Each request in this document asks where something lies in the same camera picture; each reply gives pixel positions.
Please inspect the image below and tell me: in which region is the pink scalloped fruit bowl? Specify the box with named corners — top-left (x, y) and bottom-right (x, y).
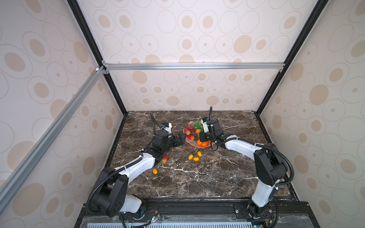
top-left (183, 121), bottom-right (214, 148)

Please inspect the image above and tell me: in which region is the green fake grape bunch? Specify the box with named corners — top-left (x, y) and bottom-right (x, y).
top-left (193, 119), bottom-right (203, 131)

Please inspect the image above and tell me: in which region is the red fake grape bunch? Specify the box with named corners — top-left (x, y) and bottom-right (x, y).
top-left (187, 124), bottom-right (195, 135)

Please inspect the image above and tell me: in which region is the red yellow-tipped fake strawberry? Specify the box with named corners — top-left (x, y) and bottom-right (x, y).
top-left (183, 128), bottom-right (191, 135)

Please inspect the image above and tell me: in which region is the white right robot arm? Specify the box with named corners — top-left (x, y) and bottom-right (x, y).
top-left (200, 131), bottom-right (289, 209)

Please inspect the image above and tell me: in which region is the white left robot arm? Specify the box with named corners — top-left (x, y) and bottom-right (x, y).
top-left (86, 129), bottom-right (186, 217)

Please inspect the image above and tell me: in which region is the silver horizontal aluminium bar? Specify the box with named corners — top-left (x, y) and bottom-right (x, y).
top-left (105, 62), bottom-right (285, 71)

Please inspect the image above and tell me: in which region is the silver diagonal aluminium bar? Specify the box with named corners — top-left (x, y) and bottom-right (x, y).
top-left (1, 66), bottom-right (105, 213)

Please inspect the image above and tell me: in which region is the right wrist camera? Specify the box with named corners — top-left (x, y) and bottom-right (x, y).
top-left (201, 117), bottom-right (224, 137)

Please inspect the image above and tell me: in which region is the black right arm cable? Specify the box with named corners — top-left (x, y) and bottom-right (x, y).
top-left (209, 106), bottom-right (295, 228)

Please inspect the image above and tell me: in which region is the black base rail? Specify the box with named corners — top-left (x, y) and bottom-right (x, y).
top-left (75, 197), bottom-right (319, 228)

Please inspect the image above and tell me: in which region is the black vertical frame post left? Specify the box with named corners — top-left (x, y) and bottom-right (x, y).
top-left (67, 0), bottom-right (128, 116)

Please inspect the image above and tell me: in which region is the black vertical frame post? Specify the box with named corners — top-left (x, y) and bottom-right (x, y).
top-left (256, 0), bottom-right (329, 115)
top-left (67, 0), bottom-right (128, 116)

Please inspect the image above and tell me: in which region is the black vertical frame post right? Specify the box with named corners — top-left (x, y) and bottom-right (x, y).
top-left (256, 0), bottom-right (329, 115)

